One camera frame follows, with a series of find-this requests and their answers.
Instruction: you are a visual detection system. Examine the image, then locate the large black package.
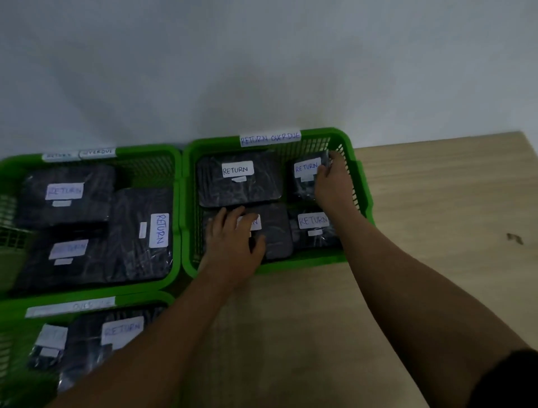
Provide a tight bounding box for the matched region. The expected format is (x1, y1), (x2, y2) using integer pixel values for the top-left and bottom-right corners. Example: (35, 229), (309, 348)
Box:
(16, 164), (117, 228)
(196, 152), (285, 208)
(107, 187), (174, 282)
(58, 306), (167, 392)
(12, 228), (115, 296)
(202, 203), (294, 262)

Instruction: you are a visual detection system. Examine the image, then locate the green plastic basket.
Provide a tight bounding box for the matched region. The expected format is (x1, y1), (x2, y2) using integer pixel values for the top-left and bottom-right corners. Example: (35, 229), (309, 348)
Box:
(0, 291), (177, 408)
(181, 127), (375, 279)
(0, 145), (182, 302)

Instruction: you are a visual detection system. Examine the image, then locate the person's left hand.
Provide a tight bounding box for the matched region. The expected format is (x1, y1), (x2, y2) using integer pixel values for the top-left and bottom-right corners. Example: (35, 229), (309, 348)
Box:
(197, 205), (268, 291)

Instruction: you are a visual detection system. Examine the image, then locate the person's left forearm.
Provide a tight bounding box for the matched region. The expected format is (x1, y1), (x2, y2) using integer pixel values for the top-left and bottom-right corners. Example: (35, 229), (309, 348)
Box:
(45, 269), (254, 408)

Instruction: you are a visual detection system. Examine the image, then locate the person's right hand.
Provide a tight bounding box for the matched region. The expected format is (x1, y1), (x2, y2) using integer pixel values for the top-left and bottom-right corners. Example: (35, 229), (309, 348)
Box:
(314, 150), (358, 215)

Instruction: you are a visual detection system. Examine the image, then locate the long white paper label strip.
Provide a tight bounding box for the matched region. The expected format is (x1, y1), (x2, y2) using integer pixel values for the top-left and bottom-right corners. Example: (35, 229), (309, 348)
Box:
(25, 296), (117, 319)

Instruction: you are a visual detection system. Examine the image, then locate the person's right forearm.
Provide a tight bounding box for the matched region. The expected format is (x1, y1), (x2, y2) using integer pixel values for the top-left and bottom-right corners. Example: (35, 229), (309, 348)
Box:
(323, 205), (531, 408)

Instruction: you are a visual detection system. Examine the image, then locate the black shirt sleeve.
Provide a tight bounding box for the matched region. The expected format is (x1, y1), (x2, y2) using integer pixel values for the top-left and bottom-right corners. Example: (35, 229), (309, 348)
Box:
(468, 348), (538, 408)

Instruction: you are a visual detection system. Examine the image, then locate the small black package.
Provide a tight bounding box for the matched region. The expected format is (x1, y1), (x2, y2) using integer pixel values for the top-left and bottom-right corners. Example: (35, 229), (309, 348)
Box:
(289, 151), (333, 203)
(28, 323), (70, 371)
(289, 205), (342, 251)

